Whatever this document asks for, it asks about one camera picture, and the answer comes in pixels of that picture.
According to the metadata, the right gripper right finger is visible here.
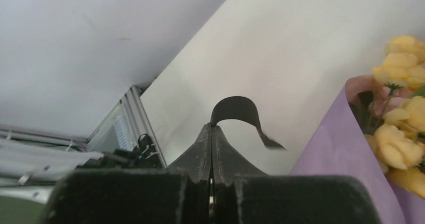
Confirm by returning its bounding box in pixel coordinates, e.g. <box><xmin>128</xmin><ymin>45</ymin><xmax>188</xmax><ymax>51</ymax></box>
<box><xmin>211</xmin><ymin>126</ymin><xmax>380</xmax><ymax>223</ymax></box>

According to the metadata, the yellow fake flower stem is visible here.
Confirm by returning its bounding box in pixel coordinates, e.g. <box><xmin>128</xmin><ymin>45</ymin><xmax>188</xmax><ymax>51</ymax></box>
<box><xmin>365</xmin><ymin>35</ymin><xmax>424</xmax><ymax>198</ymax></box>

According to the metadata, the pink wrapping paper sheet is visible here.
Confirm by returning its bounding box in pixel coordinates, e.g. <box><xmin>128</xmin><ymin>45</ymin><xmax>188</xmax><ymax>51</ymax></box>
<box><xmin>290</xmin><ymin>75</ymin><xmax>424</xmax><ymax>223</ymax></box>

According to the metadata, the aluminium frame rail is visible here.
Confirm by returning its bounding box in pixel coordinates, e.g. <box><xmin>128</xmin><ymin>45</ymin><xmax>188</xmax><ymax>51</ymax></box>
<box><xmin>1</xmin><ymin>86</ymin><xmax>166</xmax><ymax>168</ymax></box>

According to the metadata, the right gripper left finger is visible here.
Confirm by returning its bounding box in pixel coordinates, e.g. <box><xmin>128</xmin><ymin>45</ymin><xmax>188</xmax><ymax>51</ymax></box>
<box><xmin>40</xmin><ymin>124</ymin><xmax>211</xmax><ymax>223</ymax></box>

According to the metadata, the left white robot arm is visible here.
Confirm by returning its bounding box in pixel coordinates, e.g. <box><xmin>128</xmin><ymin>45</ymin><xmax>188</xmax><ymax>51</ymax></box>
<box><xmin>1</xmin><ymin>134</ymin><xmax>165</xmax><ymax>187</ymax></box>

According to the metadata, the black ribbon strap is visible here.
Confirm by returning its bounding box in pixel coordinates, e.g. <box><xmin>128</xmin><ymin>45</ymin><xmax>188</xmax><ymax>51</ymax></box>
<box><xmin>210</xmin><ymin>96</ymin><xmax>287</xmax><ymax>151</ymax></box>

